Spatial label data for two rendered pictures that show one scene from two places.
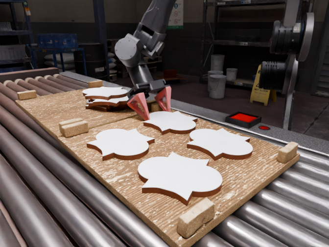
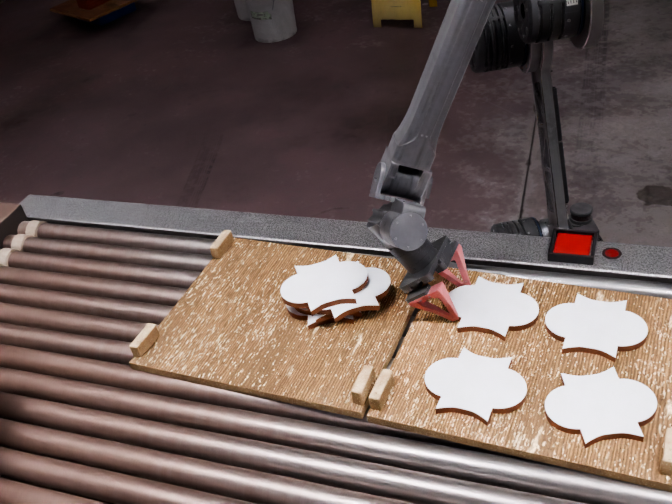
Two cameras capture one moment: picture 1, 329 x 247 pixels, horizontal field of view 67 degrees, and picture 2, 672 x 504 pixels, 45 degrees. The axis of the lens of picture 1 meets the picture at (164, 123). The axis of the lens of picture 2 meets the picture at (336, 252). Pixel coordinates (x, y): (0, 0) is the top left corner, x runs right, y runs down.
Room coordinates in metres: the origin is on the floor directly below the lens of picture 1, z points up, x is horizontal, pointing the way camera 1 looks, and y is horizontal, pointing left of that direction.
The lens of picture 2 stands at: (-0.22, 0.51, 1.82)
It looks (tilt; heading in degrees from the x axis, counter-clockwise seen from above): 37 degrees down; 341
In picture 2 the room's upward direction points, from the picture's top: 11 degrees counter-clockwise
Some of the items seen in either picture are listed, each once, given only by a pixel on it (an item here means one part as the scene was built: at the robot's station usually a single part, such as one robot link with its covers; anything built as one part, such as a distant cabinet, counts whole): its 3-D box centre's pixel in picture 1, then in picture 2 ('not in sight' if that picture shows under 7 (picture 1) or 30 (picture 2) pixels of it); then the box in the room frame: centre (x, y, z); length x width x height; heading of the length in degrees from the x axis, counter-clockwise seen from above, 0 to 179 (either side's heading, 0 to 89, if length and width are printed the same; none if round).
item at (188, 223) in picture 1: (197, 216); (670, 451); (0.25, -0.04, 0.95); 0.06 x 0.02 x 0.03; 131
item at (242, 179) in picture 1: (171, 148); (537, 360); (0.49, -0.01, 0.93); 0.41 x 0.35 x 0.02; 41
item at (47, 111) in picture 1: (87, 105); (286, 315); (0.81, 0.26, 0.93); 0.41 x 0.35 x 0.02; 42
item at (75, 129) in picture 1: (75, 129); (381, 389); (0.55, 0.21, 0.95); 0.06 x 0.02 x 0.03; 131
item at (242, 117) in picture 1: (243, 119); (572, 246); (0.68, -0.23, 0.92); 0.06 x 0.06 x 0.01; 45
